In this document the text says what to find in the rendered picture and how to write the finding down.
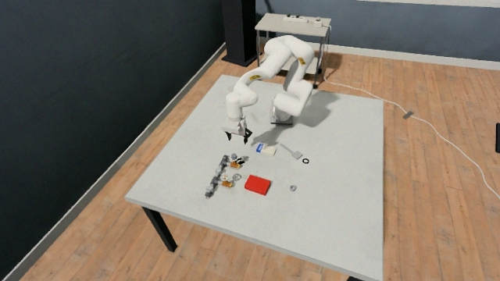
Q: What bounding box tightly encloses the red flat box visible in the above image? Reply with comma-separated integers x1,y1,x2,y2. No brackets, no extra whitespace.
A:
245,175,270,196

